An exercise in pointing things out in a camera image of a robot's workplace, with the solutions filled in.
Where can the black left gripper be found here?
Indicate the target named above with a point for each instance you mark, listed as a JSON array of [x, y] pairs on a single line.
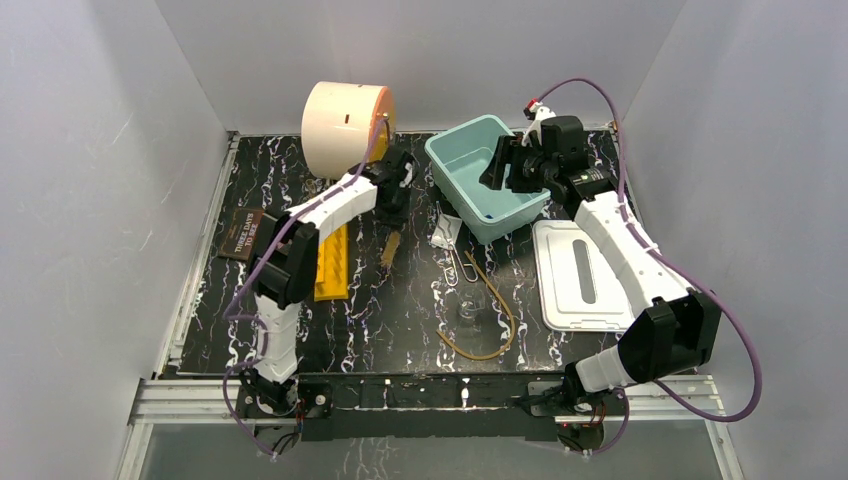
[[392, 204]]

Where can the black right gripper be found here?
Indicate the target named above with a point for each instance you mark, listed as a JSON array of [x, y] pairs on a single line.
[[491, 178]]

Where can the small white plastic packet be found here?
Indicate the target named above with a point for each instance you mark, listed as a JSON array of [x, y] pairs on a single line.
[[446, 232]]

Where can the brown test tube brush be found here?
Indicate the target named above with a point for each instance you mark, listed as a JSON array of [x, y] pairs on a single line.
[[390, 249]]

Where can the yellow test tube rack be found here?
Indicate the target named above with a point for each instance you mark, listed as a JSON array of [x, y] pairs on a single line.
[[332, 277]]

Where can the small clear glass beaker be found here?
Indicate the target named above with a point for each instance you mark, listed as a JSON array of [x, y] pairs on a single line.
[[467, 312]]

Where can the tan rubber tubing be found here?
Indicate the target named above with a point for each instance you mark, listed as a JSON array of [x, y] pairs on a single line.
[[494, 329]]

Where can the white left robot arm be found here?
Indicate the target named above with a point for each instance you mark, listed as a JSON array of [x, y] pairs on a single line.
[[285, 263]]

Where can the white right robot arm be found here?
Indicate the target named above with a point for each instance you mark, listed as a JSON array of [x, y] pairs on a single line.
[[675, 325]]

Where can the teal plastic bin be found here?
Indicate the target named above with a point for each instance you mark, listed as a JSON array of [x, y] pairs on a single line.
[[458, 157]]

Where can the white cylindrical drum device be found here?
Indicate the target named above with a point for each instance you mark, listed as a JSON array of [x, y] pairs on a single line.
[[342, 123]]

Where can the white bin lid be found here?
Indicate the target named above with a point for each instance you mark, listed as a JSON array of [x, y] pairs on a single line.
[[579, 291]]

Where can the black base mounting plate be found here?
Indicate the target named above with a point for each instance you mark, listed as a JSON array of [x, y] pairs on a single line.
[[424, 405]]

